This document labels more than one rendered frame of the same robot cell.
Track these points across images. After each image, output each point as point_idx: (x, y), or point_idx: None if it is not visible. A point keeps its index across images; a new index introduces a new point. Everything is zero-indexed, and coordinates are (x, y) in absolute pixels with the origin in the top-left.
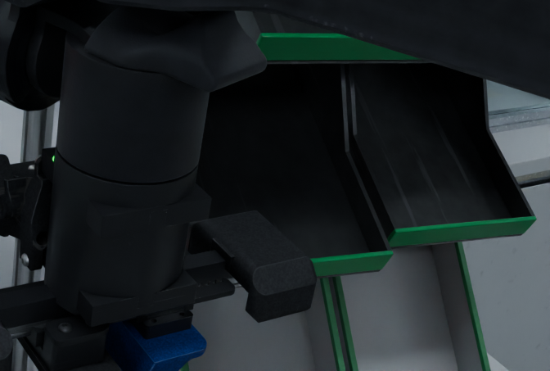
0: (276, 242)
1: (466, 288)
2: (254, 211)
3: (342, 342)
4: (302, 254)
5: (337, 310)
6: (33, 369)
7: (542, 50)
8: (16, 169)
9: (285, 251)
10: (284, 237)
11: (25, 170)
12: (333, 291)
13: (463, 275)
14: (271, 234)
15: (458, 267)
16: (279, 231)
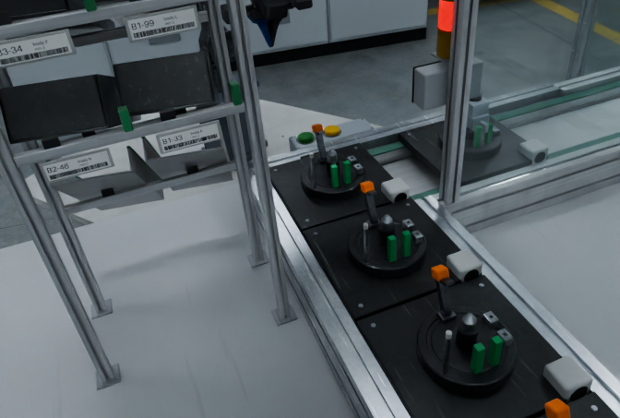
0: (226, 5)
1: (80, 178)
2: (226, 10)
3: (152, 173)
4: (221, 5)
5: (149, 170)
6: (272, 346)
7: None
8: None
9: (225, 5)
10: (223, 6)
11: None
12: (148, 168)
13: (78, 176)
14: (226, 6)
15: (77, 178)
16: (223, 7)
